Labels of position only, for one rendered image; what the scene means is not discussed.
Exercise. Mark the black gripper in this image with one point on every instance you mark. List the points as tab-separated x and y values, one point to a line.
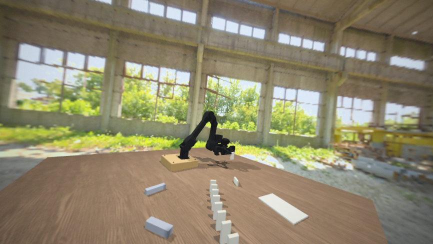
224	150

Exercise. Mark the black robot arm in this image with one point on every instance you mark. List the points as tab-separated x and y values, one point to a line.
212	141

